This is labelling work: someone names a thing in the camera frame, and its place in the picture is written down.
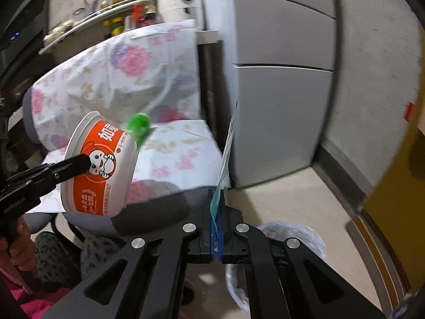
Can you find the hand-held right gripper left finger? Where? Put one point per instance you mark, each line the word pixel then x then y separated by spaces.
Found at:
pixel 211 226

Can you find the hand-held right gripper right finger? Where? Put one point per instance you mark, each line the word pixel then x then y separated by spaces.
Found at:
pixel 220 242

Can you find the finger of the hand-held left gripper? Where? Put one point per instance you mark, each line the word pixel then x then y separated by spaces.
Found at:
pixel 66 169

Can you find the orange instant noodle bowl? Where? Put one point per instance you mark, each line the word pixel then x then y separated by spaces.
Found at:
pixel 109 186

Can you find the black bin with plastic liner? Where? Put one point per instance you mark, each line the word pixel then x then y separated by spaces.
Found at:
pixel 282 229

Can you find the clear plastic wrapper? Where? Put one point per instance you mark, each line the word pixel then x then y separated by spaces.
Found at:
pixel 227 162

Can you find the person's left hand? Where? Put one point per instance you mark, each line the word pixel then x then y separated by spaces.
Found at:
pixel 23 249

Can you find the grey office chair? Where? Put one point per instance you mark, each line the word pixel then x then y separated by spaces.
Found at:
pixel 159 209

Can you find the dark slipper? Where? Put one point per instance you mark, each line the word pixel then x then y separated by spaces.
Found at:
pixel 187 290

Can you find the person's leopard print leg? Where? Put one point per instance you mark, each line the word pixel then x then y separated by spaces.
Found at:
pixel 59 259

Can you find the green plastic bottle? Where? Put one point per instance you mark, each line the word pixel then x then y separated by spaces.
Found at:
pixel 139 124

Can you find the pink garment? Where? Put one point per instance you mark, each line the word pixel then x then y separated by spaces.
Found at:
pixel 26 302

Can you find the floral cloth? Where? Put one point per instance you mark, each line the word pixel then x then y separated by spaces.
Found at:
pixel 132 66

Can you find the white refrigerator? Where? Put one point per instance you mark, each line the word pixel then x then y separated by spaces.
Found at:
pixel 282 106

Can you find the glass corner shelf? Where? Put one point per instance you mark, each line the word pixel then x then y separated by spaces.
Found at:
pixel 86 20

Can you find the black range hood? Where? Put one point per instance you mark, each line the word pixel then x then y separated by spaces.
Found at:
pixel 20 20

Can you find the soy sauce bottle red label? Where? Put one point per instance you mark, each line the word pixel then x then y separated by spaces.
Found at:
pixel 139 11

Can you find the yellow door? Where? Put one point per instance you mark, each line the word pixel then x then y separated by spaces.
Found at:
pixel 398 212

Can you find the white air fryer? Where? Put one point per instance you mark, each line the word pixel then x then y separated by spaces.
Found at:
pixel 172 3

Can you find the red wall tag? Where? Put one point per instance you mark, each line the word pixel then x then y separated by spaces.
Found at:
pixel 410 111

